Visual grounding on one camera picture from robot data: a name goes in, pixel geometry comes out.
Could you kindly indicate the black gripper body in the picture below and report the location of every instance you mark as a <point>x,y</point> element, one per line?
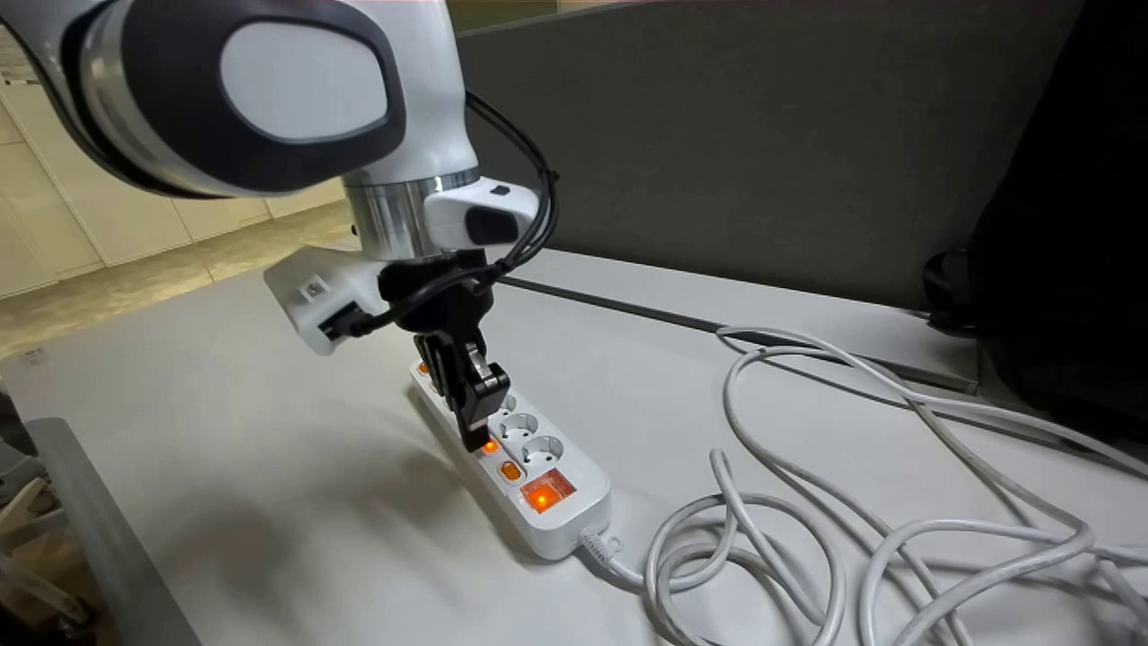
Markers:
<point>436,298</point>

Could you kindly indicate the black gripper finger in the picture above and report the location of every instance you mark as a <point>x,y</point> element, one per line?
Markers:
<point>438,380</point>
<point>490,401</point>

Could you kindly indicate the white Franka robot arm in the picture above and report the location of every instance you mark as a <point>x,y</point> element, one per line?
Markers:
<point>299,83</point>

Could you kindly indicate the white multi-socket power strip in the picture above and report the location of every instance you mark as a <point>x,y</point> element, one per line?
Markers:
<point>553,519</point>

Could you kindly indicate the grey desk partition panel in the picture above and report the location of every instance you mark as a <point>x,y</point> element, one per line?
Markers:
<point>774,131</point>

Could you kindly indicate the clutter under desk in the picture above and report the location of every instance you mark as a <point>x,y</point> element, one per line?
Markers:
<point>29,563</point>

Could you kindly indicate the black bulky object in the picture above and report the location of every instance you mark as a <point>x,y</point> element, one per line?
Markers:
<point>1063,217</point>

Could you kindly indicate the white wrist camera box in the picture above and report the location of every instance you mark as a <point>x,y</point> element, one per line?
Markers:
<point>315,294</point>

